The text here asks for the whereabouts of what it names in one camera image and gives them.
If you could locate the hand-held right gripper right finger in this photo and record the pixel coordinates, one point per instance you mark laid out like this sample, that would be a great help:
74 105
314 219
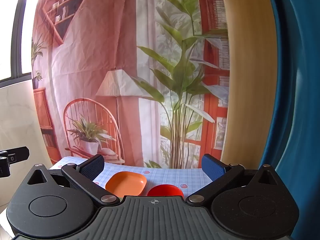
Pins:
212 168

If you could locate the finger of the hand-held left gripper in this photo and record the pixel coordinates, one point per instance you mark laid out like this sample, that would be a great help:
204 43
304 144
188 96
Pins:
20 154

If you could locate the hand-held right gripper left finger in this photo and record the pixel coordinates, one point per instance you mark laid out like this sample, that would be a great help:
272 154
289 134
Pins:
93 167

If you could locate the orange square plate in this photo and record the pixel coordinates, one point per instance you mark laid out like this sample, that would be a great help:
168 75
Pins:
126 183

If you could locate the red bowl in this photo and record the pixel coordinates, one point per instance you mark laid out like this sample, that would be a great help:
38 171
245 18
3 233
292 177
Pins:
165 190

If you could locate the plaid bear print tablecloth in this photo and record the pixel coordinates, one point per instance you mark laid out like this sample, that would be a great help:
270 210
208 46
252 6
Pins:
170 177

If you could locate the wooden panel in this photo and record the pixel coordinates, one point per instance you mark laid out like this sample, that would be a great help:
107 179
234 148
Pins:
250 80

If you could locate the printed room scene backdrop cloth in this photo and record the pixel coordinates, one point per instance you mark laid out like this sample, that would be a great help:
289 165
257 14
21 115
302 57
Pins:
105 55

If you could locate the blue curtain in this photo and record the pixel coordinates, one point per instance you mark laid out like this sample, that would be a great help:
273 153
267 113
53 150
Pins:
297 92

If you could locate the dark window frame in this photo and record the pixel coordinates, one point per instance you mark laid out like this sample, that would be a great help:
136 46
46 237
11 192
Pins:
18 30

